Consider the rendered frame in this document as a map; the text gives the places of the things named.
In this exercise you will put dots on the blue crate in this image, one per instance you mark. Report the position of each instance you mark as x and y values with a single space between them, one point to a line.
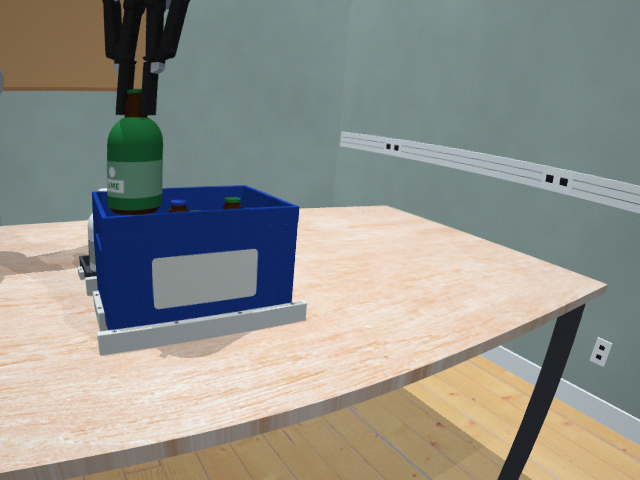
163 267

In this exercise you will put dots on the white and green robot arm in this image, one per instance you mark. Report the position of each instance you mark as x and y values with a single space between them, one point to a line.
1 73

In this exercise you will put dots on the green labeled bottle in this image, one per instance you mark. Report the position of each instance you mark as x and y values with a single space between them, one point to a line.
134 161

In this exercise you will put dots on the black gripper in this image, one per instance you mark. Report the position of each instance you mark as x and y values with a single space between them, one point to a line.
157 51

